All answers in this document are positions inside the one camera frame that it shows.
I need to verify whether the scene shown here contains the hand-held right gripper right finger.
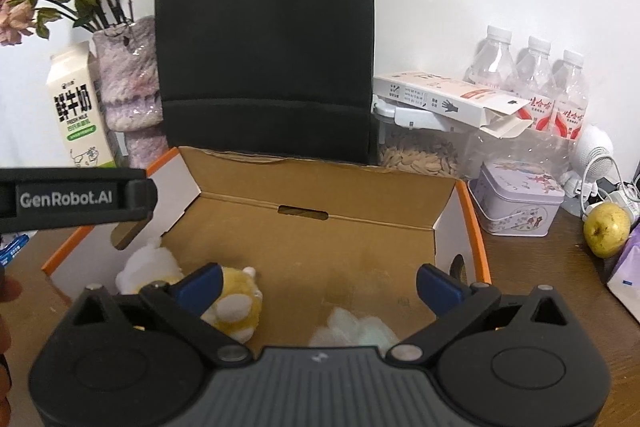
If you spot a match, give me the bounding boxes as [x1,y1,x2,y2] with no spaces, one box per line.
[385,263,571,368]

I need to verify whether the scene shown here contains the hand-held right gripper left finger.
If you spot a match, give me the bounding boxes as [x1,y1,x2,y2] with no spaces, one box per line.
[70,263,253,368]

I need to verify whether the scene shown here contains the yellow plush toy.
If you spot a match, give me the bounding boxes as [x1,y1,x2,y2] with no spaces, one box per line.
[200,266,264,344]

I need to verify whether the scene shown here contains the white plush toy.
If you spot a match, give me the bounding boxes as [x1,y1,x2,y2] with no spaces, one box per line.
[116,237,186,296]

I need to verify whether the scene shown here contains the pale fluffy toy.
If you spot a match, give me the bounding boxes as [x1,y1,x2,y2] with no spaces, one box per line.
[307,306,401,351]

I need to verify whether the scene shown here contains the orange cardboard box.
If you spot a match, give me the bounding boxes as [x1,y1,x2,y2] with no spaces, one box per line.
[41,146,493,358]

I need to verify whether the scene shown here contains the person's left hand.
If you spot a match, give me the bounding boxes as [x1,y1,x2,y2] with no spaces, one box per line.
[0,278,23,410]

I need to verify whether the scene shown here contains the blue packet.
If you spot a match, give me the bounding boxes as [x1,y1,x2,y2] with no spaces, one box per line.
[0,233,29,266]

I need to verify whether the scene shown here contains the white green milk carton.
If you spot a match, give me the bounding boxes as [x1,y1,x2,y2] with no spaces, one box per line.
[46,42,119,168]

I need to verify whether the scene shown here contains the lavender printed tin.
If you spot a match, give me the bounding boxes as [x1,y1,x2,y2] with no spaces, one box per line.
[467,159,566,238]

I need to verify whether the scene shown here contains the clear seed container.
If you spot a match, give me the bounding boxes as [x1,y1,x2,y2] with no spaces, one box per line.
[371,94,571,180]

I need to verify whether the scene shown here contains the purple mottled vase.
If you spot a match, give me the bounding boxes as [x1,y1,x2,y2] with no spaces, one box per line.
[90,17,168,168]

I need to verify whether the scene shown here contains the green apple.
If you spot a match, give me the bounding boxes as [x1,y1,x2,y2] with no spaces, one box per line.
[583,202,632,259]

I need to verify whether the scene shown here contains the small purple gift bag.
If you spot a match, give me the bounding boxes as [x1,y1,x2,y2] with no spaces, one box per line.
[605,224,640,324]

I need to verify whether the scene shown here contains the open white carton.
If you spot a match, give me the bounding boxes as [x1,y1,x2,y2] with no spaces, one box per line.
[372,69,535,140]

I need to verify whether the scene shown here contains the small white fan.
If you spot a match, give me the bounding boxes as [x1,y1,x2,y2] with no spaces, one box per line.
[560,124,615,208]

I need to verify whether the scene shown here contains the clear water bottle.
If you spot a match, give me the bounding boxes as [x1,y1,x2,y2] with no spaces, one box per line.
[462,25,519,90]
[547,49,589,140]
[505,36,554,130]

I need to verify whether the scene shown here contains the black paper bag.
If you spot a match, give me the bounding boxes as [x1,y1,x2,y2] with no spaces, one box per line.
[155,0,375,166]

